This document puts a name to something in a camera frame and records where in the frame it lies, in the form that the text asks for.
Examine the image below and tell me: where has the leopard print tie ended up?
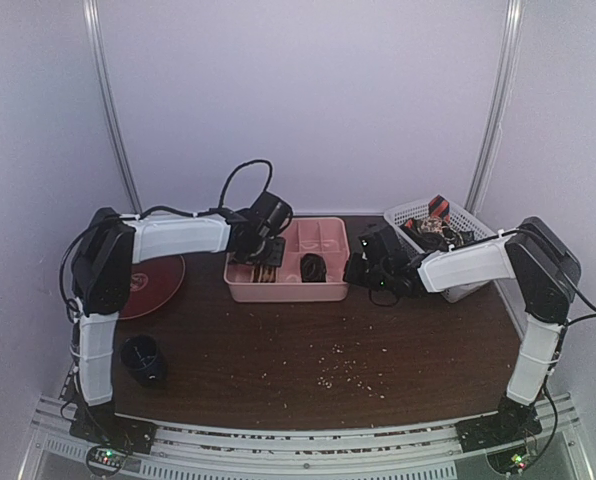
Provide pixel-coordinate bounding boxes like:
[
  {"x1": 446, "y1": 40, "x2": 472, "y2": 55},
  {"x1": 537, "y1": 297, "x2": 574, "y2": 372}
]
[{"x1": 251, "y1": 265, "x2": 277, "y2": 284}]

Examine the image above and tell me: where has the pink divided organizer box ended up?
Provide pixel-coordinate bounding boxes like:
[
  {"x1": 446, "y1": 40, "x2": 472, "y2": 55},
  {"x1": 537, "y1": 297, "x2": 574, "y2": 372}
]
[{"x1": 223, "y1": 217, "x2": 350, "y2": 303}]

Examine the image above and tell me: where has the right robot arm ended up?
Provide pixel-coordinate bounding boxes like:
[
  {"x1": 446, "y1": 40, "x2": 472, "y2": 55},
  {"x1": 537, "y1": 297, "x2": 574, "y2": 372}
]
[{"x1": 343, "y1": 217, "x2": 596, "y2": 450}]

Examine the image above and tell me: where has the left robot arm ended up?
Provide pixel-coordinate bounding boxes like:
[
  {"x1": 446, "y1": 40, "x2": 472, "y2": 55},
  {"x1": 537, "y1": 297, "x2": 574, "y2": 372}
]
[{"x1": 59, "y1": 191, "x2": 294, "y2": 448}]

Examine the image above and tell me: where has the dark patterned ties pile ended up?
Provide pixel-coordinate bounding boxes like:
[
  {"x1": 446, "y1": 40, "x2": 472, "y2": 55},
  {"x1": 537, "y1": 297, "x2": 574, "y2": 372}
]
[{"x1": 399, "y1": 217, "x2": 475, "y2": 252}]

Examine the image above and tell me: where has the rolled black tie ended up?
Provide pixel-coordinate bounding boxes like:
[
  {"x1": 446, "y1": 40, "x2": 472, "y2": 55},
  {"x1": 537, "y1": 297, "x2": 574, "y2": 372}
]
[{"x1": 300, "y1": 253, "x2": 327, "y2": 283}]

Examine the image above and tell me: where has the red black striped tie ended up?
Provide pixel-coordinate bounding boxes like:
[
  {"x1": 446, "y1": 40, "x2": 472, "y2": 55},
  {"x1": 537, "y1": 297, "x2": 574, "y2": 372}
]
[{"x1": 428, "y1": 195, "x2": 451, "y2": 224}]

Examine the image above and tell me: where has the white plastic mesh basket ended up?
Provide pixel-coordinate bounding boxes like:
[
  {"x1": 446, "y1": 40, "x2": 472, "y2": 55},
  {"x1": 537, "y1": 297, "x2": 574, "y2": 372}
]
[{"x1": 382, "y1": 199, "x2": 499, "y2": 304}]

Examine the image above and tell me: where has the red round plate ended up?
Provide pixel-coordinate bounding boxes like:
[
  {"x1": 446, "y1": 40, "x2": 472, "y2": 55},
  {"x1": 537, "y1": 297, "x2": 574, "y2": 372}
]
[{"x1": 119, "y1": 255, "x2": 186, "y2": 320}]

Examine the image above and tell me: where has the dark blue cup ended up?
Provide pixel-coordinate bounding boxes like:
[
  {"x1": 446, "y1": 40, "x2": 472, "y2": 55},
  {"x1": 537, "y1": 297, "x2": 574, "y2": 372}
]
[{"x1": 120, "y1": 335, "x2": 168, "y2": 388}]

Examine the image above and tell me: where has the right circuit board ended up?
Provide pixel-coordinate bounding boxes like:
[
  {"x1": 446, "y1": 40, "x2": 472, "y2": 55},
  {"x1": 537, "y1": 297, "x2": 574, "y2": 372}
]
[{"x1": 496, "y1": 448, "x2": 535, "y2": 475}]

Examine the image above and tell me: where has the circuit board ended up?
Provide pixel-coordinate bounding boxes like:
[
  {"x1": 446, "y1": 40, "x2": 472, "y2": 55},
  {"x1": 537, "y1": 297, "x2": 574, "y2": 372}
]
[
  {"x1": 85, "y1": 445, "x2": 129, "y2": 476},
  {"x1": 496, "y1": 448, "x2": 535, "y2": 475}
]

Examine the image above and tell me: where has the left circuit board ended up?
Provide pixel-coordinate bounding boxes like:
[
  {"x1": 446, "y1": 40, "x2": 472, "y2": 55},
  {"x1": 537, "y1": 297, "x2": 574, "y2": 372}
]
[{"x1": 85, "y1": 445, "x2": 129, "y2": 476}]

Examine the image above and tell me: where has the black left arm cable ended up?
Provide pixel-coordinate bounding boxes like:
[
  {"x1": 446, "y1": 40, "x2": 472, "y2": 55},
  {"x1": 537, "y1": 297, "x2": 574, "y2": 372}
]
[{"x1": 219, "y1": 159, "x2": 275, "y2": 211}]

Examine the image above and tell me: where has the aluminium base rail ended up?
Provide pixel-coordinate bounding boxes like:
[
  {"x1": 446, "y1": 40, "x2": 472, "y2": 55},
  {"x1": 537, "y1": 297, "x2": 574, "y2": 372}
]
[{"x1": 27, "y1": 394, "x2": 579, "y2": 480}]

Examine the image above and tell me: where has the left aluminium corner post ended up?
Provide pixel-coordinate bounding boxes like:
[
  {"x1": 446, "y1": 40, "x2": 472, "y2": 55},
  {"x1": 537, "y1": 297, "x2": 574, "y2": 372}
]
[{"x1": 82, "y1": 0, "x2": 143, "y2": 213}]

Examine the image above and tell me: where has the aluminium corner post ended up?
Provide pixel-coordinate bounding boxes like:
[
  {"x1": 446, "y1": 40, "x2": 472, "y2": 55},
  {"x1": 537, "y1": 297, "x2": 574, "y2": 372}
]
[
  {"x1": 465, "y1": 0, "x2": 525, "y2": 216},
  {"x1": 82, "y1": 0, "x2": 143, "y2": 213}
]

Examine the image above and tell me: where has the right aluminium corner post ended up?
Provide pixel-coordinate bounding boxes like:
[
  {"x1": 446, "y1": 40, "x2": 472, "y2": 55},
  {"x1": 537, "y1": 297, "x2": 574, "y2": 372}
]
[{"x1": 465, "y1": 0, "x2": 525, "y2": 216}]

